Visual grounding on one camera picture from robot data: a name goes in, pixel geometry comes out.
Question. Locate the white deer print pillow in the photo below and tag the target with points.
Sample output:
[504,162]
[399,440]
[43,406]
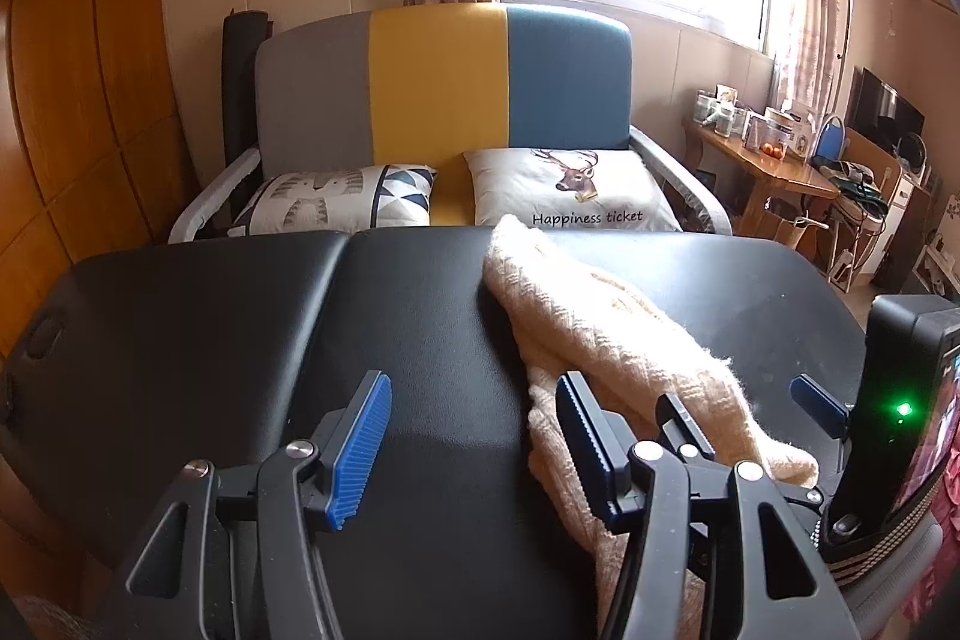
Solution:
[517,183]

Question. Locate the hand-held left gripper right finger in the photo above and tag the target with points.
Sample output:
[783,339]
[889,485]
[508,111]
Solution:
[581,437]

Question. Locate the wooden wardrobe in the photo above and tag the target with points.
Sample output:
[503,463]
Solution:
[75,123]

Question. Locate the geometric patterned pillow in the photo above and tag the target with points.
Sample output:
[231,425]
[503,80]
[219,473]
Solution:
[322,194]

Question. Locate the wooden desk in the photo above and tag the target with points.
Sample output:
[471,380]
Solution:
[757,168]

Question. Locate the black padded table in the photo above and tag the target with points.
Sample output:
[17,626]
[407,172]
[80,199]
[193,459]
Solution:
[225,325]

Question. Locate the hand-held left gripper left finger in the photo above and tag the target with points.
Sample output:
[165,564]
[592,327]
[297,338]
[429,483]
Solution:
[360,452]

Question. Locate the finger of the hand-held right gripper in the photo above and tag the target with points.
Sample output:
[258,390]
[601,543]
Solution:
[679,419]
[821,404]

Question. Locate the cream knit sweater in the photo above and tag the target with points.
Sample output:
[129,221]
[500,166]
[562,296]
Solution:
[600,310]

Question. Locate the blue chair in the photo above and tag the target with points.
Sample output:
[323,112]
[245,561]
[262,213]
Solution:
[831,141]

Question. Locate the black flat screen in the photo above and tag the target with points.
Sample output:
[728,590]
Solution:
[885,111]

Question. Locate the clear plastic container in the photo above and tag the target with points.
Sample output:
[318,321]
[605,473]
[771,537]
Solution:
[787,130]

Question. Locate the grey yellow blue sofa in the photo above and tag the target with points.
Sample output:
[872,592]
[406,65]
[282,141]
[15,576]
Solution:
[435,85]

